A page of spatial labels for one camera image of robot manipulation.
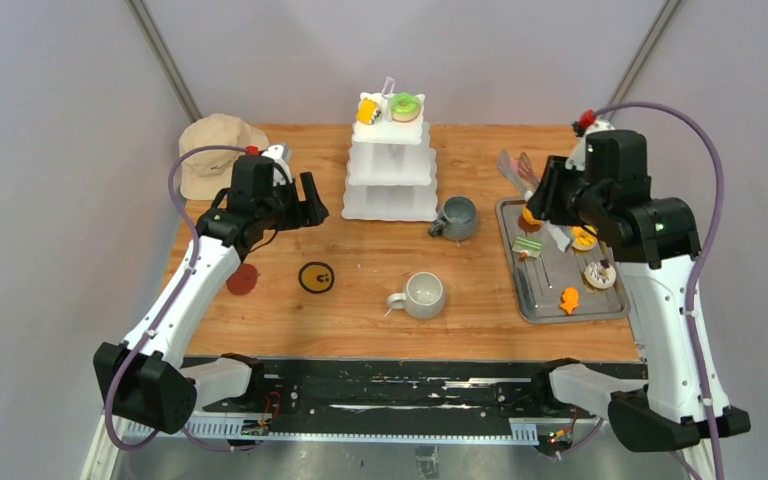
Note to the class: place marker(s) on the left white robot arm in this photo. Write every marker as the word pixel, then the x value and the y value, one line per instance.
pixel 142 378

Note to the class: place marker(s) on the beige bucket hat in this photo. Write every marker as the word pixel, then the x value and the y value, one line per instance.
pixel 205 173

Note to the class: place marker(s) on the white ceramic mug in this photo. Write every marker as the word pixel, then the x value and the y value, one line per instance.
pixel 422 297

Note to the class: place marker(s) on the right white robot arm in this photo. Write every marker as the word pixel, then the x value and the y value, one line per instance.
pixel 655 245

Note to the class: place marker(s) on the metal serving tray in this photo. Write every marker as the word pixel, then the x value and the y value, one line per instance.
pixel 539 282

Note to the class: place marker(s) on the orange fish-shaped pastry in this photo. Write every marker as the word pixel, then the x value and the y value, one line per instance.
pixel 569 300

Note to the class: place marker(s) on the white three-tier dessert stand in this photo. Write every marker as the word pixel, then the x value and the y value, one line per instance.
pixel 391 170

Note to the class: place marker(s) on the dark grey ceramic mug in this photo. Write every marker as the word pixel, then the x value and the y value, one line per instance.
pixel 456 220

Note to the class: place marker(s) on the black yellow smiley coaster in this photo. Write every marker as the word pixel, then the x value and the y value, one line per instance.
pixel 316 277

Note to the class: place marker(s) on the orange cupcake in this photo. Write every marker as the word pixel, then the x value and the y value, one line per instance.
pixel 529 218

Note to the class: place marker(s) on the pink round macaron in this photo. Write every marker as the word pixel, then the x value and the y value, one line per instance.
pixel 527 173

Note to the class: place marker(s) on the green white layered sandwich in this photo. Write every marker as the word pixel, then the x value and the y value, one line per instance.
pixel 527 247

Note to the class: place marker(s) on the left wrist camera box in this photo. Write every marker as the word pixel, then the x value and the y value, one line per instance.
pixel 280 153

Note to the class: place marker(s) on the metal tongs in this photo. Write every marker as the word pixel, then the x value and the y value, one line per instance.
pixel 507 166

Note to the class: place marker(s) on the white chocolate donut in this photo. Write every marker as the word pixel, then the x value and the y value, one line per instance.
pixel 600 275

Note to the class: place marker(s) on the green frosted donut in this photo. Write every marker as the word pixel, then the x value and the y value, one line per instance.
pixel 405 107

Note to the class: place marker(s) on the red round coaster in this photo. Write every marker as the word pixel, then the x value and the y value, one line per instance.
pixel 243 280

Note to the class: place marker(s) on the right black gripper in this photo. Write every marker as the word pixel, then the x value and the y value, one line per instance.
pixel 544 204

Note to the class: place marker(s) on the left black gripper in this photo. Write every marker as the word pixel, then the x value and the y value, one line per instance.
pixel 306 213

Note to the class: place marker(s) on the yellow frosted donut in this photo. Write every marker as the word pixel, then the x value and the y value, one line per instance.
pixel 582 239

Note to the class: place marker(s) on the yellow cake slice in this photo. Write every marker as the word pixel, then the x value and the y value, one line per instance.
pixel 369 111

